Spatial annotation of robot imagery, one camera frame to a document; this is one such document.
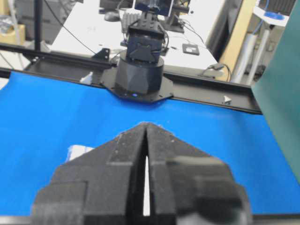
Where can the black aluminium frame rail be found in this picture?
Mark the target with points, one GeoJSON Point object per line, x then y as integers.
{"type": "Point", "coordinates": [71, 68]}

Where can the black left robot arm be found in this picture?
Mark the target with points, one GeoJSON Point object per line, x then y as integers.
{"type": "Point", "coordinates": [140, 69]}

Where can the green backdrop board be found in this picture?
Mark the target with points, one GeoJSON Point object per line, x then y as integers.
{"type": "Point", "coordinates": [278, 92]}

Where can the blue table cloth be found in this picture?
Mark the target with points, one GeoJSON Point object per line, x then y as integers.
{"type": "Point", "coordinates": [41, 118]}

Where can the white background desk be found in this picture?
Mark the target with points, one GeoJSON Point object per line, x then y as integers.
{"type": "Point", "coordinates": [86, 32]}

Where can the white blue striped towel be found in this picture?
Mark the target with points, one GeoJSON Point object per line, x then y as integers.
{"type": "Point", "coordinates": [75, 151]}

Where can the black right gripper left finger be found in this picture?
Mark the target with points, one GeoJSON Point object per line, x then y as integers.
{"type": "Point", "coordinates": [101, 187]}

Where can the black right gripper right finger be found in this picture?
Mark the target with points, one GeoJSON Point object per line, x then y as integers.
{"type": "Point", "coordinates": [191, 186]}

